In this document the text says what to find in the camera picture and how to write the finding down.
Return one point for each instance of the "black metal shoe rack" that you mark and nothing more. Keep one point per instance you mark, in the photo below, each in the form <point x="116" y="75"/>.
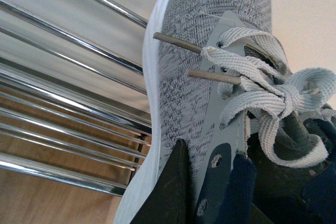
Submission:
<point x="73" y="101"/>

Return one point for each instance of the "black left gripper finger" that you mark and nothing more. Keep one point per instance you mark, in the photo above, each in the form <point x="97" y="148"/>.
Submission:
<point x="169" y="201"/>

